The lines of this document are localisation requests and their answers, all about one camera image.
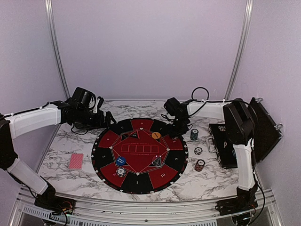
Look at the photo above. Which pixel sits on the red playing card deck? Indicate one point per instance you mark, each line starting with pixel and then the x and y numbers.
pixel 76 161

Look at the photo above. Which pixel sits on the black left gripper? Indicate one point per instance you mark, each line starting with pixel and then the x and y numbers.
pixel 99 123

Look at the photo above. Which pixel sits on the round red black poker mat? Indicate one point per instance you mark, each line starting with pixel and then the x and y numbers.
pixel 140 178

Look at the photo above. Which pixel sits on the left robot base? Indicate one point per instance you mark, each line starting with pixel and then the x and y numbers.
pixel 57 204

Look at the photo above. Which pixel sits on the red brown chip stack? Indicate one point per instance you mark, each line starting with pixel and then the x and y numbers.
pixel 199 165

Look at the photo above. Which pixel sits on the orange big blind button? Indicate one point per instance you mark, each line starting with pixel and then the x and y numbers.
pixel 156 135

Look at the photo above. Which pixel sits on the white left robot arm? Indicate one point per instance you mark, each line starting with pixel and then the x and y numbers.
pixel 23 124

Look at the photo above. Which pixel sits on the blue small blind button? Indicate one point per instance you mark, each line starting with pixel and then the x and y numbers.
pixel 121 161

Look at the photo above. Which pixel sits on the clear round dealer button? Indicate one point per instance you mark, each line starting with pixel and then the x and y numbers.
pixel 157 161

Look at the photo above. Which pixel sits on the aluminium frame post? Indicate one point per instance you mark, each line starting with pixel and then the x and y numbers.
pixel 241 47
pixel 55 46

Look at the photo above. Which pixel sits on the right aluminium frame post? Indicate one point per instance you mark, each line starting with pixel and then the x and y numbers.
pixel 241 47

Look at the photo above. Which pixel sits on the aluminium front rail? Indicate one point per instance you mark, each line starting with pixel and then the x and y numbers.
pixel 97 212

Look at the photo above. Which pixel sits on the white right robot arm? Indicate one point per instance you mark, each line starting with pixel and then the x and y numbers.
pixel 240 123

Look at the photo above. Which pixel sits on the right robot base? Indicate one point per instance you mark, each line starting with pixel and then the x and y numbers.
pixel 240 208

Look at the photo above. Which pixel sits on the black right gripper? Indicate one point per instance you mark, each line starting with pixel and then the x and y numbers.
pixel 175 134

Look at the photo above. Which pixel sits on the left aluminium frame post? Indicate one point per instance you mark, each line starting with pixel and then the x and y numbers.
pixel 55 46

